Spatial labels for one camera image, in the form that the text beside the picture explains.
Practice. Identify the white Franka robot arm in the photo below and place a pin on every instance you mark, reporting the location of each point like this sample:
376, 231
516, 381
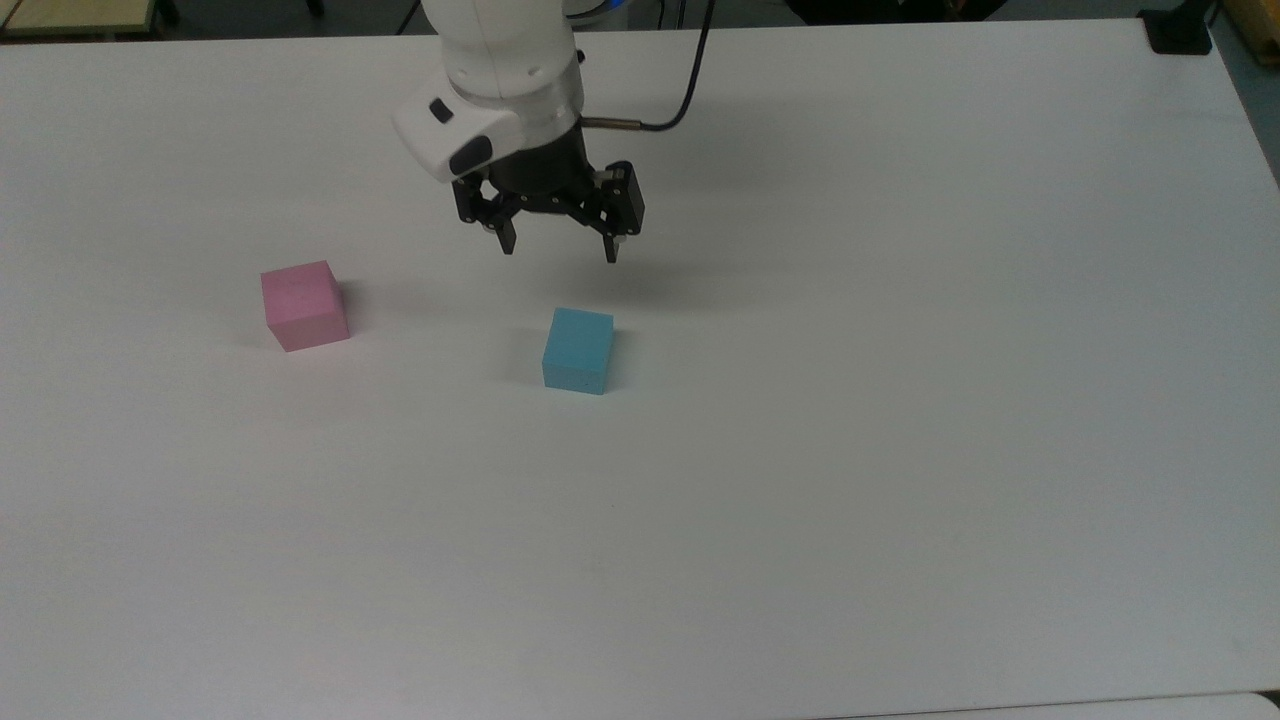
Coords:
500, 50

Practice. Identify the black table clamp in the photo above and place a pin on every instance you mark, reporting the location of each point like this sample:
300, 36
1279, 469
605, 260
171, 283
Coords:
1180, 35

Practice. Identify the light wooden desk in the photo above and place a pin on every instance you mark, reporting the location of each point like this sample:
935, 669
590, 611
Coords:
70, 15

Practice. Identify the blue foam cube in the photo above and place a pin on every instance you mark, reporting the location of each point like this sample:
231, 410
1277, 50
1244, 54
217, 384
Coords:
578, 350

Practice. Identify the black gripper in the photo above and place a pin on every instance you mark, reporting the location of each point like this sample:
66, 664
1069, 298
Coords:
545, 175

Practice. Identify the pink foam cube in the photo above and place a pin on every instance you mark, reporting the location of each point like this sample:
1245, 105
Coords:
303, 305

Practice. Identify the orange wooden desk edge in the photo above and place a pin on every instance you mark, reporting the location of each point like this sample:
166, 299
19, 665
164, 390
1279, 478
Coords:
1260, 25

